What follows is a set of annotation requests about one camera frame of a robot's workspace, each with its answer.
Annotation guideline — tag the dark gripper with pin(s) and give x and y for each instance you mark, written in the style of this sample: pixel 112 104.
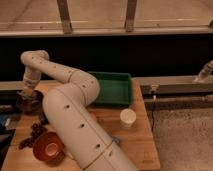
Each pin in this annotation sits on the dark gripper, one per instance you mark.
pixel 28 92

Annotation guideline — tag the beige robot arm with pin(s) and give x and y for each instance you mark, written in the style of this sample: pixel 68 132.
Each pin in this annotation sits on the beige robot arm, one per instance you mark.
pixel 65 107

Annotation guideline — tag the purple bowl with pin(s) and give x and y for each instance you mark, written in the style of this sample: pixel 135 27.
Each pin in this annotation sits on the purple bowl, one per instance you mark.
pixel 29 103

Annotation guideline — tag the orange bowl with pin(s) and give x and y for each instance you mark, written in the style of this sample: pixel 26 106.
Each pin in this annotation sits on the orange bowl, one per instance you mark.
pixel 47 147

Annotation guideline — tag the blue object at left edge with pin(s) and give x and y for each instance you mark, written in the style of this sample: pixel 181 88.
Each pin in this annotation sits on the blue object at left edge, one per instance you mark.
pixel 5 120

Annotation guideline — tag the green plastic tray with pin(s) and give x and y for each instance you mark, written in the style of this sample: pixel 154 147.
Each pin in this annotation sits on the green plastic tray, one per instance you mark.
pixel 115 89

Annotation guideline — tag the small blue grey object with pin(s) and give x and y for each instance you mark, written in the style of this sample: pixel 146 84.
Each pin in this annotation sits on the small blue grey object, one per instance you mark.
pixel 116 140

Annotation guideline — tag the white paper cup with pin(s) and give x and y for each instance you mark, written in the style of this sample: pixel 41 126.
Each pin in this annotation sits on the white paper cup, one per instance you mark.
pixel 127 117

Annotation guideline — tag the metal rail beam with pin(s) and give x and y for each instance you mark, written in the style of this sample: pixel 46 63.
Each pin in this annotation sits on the metal rail beam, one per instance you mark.
pixel 174 85

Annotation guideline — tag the grey bracket on rail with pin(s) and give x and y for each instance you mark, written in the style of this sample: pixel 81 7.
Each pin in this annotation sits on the grey bracket on rail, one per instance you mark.
pixel 205 72

